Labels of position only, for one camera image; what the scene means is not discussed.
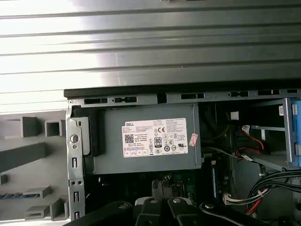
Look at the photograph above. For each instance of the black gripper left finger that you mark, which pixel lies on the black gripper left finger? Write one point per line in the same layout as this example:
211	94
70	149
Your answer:
148	212

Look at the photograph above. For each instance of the black PC case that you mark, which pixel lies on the black PC case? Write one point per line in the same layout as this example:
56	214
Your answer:
141	90

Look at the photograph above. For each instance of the grey parts rack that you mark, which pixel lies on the grey parts rack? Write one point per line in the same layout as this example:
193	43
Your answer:
23	153

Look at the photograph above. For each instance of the green motherboard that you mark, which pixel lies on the green motherboard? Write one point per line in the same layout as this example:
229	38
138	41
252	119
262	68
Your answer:
188	186

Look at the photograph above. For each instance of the grey metal drive cage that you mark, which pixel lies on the grey metal drive cage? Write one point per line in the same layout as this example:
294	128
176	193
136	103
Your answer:
288	129

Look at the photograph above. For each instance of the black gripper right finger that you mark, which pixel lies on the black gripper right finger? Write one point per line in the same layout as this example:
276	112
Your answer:
178	212

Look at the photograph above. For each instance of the grey power supply unit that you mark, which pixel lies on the grey power supply unit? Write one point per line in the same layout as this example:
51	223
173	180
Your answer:
113	141

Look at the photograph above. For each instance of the blue plastic drive latch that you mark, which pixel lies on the blue plastic drive latch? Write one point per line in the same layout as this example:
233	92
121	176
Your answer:
296	122

